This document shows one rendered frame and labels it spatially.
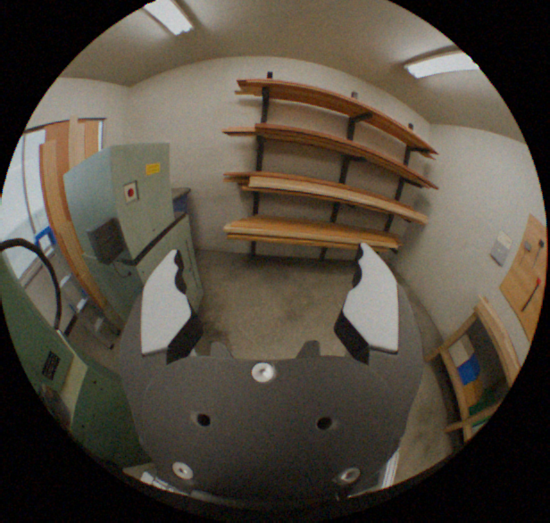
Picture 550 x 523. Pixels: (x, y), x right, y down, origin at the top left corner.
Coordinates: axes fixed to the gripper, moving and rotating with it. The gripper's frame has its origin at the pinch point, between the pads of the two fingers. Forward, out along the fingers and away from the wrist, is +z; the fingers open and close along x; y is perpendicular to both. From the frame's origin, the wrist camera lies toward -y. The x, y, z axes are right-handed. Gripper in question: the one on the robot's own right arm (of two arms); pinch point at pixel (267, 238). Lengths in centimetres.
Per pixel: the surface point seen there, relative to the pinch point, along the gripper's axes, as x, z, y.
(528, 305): 238, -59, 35
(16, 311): -73, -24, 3
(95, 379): -67, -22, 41
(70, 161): -199, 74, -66
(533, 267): 242, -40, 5
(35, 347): -75, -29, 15
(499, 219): 246, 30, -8
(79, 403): -67, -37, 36
